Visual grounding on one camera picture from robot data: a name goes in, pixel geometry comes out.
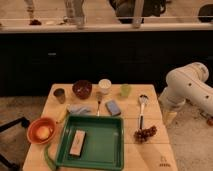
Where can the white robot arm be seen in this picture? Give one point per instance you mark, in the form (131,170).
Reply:
(186,83)

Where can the white cup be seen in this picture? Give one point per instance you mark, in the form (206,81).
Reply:
(104,86)

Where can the light green cup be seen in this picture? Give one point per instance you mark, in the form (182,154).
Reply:
(125,90)

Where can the blue sponge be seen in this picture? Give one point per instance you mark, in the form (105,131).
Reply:
(113,108)

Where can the dark red bowl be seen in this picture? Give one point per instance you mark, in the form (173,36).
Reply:
(82,89)

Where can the blue cloth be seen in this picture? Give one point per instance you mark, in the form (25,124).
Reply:
(78,109)

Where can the dark metal cup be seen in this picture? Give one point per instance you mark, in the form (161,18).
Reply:
(59,94)

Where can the bunch of red grapes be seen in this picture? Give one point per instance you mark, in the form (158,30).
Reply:
(142,135)

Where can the green plastic tray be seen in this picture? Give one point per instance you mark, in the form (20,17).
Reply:
(103,147)

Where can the white egg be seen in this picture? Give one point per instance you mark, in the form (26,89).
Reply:
(43,132)

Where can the orange bowl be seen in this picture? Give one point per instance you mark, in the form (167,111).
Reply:
(33,127)

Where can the black stand leg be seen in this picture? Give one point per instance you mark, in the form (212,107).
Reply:
(24,123)

